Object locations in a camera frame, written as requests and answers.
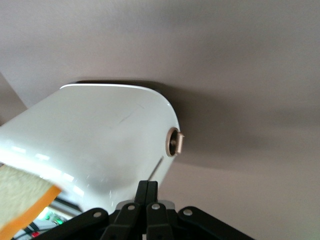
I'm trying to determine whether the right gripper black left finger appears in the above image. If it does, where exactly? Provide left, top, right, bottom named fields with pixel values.
left=32, top=181, right=149, bottom=240

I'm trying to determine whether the brown table cover mat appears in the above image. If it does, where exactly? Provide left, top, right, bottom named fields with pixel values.
left=0, top=0, right=320, bottom=240

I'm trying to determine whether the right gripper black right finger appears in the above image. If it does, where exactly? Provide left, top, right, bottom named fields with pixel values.
left=146, top=181, right=256, bottom=240

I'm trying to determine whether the toast slice with orange crust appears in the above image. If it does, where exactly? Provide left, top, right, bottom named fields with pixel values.
left=0, top=163, right=63, bottom=240

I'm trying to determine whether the white toaster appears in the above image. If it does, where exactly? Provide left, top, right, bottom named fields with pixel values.
left=0, top=83, right=186, bottom=218

